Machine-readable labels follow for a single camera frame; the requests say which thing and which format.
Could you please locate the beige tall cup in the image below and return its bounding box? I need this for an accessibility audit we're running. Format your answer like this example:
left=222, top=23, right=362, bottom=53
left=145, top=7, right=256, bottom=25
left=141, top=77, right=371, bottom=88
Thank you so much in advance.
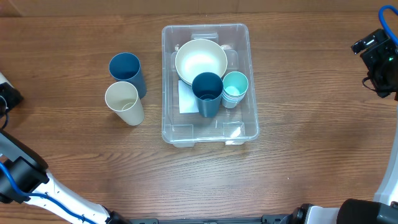
left=104, top=82, right=145, bottom=126

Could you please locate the dark blue tall cup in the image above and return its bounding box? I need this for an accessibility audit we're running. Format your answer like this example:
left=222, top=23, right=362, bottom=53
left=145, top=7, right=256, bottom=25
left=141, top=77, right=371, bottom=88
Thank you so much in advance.
left=109, top=52, right=147, bottom=98
left=192, top=72, right=223, bottom=118

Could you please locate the mint green small cup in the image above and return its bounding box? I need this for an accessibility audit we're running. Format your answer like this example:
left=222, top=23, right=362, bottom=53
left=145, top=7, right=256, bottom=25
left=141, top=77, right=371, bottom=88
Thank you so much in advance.
left=223, top=72, right=249, bottom=95

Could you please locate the light blue small cup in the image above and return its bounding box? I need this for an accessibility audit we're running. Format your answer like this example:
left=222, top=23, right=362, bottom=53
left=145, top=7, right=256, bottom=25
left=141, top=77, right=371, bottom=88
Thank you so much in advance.
left=222, top=91, right=245, bottom=101

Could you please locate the grey small cup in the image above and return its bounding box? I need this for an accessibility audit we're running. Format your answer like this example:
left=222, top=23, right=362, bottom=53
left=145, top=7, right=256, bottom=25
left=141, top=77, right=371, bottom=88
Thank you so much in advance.
left=221, top=98, right=240, bottom=109

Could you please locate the cream bowl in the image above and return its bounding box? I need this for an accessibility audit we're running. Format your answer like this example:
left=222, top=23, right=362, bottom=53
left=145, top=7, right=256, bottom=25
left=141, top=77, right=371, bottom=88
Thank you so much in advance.
left=175, top=39, right=228, bottom=85

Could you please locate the pink small cup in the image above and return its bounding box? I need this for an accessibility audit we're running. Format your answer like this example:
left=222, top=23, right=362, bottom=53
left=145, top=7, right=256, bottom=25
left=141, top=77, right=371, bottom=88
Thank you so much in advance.
left=222, top=90, right=246, bottom=101

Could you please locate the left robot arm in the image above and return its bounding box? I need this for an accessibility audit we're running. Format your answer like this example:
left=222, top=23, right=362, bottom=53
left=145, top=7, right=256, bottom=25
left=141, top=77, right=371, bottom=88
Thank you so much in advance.
left=1, top=82, right=129, bottom=224

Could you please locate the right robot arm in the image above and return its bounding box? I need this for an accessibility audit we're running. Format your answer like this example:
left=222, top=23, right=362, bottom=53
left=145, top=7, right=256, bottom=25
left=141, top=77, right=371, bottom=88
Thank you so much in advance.
left=281, top=26, right=397, bottom=223

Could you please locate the clear plastic storage bin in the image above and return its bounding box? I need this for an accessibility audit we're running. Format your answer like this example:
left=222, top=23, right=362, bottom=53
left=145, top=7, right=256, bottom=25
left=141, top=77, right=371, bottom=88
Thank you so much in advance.
left=162, top=24, right=259, bottom=147

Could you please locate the white paper label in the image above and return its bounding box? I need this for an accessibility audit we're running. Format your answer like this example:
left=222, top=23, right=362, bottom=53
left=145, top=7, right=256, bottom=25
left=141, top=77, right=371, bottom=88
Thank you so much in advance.
left=178, top=80, right=198, bottom=114

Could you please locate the right blue cable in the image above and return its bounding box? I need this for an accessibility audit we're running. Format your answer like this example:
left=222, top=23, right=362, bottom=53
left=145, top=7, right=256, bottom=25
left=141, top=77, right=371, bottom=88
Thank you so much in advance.
left=377, top=4, right=398, bottom=46

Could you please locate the blue cable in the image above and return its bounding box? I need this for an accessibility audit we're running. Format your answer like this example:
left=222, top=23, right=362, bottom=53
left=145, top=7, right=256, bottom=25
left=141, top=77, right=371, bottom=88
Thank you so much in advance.
left=0, top=161, right=100, bottom=224
left=377, top=4, right=398, bottom=46

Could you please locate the left blue cable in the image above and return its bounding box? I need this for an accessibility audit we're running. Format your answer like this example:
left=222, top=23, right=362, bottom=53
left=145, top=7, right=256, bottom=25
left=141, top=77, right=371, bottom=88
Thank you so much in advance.
left=0, top=161, right=100, bottom=224

